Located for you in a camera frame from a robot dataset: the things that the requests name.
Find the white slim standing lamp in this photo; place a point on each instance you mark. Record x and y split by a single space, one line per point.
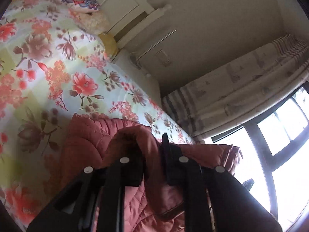
135 58

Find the colourful patterned round cushion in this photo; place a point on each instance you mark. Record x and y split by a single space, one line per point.
83 6

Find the pink quilted comforter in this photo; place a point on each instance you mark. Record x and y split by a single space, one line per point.
153 206

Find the beige patterned curtain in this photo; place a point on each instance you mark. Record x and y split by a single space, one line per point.
239 90

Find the wall power outlet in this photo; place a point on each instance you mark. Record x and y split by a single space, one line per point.
163 58

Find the cream floral pillow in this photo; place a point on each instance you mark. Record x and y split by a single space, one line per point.
92 22

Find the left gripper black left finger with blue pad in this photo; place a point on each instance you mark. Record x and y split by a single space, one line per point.
94 200

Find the white wooden headboard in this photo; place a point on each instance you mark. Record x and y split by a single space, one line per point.
128 18

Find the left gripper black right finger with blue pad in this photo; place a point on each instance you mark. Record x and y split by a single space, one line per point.
213 199

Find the floral bed sheet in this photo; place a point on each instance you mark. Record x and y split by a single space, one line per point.
52 69

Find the dark framed window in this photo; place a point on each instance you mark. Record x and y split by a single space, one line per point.
275 157

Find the white bedside table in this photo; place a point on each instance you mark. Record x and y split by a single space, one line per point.
146 82

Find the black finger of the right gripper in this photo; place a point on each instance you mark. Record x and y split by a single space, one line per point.
248 184

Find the yellow pillow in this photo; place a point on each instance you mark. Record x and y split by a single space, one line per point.
110 46

